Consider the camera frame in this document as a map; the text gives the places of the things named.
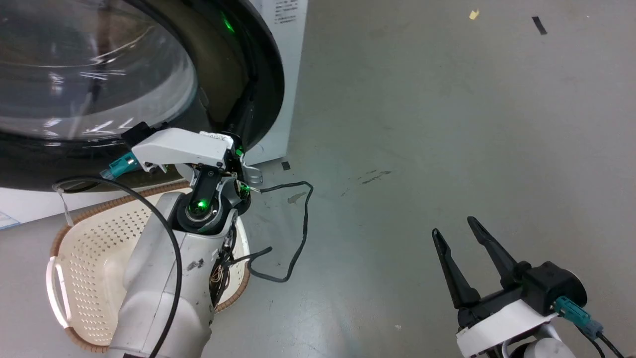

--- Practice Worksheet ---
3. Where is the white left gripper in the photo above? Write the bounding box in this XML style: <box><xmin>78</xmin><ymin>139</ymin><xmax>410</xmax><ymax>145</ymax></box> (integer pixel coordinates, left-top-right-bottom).
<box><xmin>131</xmin><ymin>128</ymin><xmax>246</xmax><ymax>173</ymax></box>

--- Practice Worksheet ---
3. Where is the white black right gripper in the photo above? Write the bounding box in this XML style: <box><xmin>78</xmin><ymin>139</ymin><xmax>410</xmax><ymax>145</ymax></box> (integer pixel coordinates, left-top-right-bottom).
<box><xmin>431</xmin><ymin>216</ymin><xmax>561</xmax><ymax>358</ymax></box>

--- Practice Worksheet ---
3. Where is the black glass washing machine door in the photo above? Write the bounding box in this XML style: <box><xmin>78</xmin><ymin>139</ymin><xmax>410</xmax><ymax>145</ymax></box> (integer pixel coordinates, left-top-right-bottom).
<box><xmin>0</xmin><ymin>0</ymin><xmax>285</xmax><ymax>192</ymax></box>

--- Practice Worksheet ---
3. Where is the white washing machine body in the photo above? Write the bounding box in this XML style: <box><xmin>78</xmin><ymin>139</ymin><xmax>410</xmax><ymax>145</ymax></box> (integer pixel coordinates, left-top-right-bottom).
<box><xmin>0</xmin><ymin>0</ymin><xmax>309</xmax><ymax>230</ymax></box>

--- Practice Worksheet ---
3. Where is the white printed machine label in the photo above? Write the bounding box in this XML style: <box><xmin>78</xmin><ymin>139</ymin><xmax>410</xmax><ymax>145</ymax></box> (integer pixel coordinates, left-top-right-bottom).
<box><xmin>271</xmin><ymin>0</ymin><xmax>300</xmax><ymax>25</ymax></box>

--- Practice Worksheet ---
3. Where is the cream perforated laundry basket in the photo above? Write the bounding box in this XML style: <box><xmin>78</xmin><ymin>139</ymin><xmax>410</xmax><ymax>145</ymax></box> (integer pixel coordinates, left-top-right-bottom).
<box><xmin>46</xmin><ymin>180</ymin><xmax>251</xmax><ymax>354</ymax></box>

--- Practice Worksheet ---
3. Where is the braided black cable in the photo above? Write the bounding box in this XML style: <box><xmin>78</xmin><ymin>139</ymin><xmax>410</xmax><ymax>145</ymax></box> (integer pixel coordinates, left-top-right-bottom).
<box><xmin>215</xmin><ymin>181</ymin><xmax>315</xmax><ymax>283</ymax></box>

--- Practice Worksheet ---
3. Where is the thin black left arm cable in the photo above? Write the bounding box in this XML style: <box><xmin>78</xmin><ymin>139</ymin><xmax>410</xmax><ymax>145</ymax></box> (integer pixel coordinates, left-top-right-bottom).
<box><xmin>52</xmin><ymin>177</ymin><xmax>181</xmax><ymax>358</ymax></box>

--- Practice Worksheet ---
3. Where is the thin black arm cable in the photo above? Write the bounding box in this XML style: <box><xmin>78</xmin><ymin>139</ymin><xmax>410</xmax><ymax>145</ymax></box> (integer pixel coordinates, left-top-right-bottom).
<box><xmin>590</xmin><ymin>332</ymin><xmax>626</xmax><ymax>358</ymax></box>
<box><xmin>52</xmin><ymin>177</ymin><xmax>181</xmax><ymax>358</ymax></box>

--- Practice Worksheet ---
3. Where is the teal right cable connector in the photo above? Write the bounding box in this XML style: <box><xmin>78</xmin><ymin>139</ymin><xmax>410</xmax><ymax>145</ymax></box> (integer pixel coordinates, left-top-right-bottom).
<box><xmin>555</xmin><ymin>296</ymin><xmax>605</xmax><ymax>340</ymax></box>

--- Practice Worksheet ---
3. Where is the teal cable connector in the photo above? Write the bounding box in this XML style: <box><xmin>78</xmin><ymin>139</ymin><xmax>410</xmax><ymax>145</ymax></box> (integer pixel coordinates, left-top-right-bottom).
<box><xmin>555</xmin><ymin>296</ymin><xmax>605</xmax><ymax>340</ymax></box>
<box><xmin>100</xmin><ymin>152</ymin><xmax>141</xmax><ymax>180</ymax></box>

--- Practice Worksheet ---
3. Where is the teal left cable connector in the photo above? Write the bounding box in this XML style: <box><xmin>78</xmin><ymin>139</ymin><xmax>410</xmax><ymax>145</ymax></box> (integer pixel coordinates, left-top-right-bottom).
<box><xmin>100</xmin><ymin>152</ymin><xmax>141</xmax><ymax>180</ymax></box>

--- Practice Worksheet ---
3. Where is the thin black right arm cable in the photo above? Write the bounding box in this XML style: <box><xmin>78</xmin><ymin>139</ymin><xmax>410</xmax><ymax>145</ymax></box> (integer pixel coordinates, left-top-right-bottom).
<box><xmin>590</xmin><ymin>332</ymin><xmax>626</xmax><ymax>358</ymax></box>

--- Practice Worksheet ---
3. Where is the white cable tie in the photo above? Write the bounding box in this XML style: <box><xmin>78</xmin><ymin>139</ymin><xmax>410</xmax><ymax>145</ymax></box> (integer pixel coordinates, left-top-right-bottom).
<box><xmin>56</xmin><ymin>187</ymin><xmax>76</xmax><ymax>228</ymax></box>

